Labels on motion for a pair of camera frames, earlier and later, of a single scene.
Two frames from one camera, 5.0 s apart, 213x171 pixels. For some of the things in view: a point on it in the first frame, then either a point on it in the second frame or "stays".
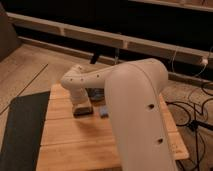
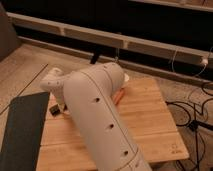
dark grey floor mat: [23, 132] stays
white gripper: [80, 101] -> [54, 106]
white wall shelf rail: [92, 35] stays
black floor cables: [197, 124] stays
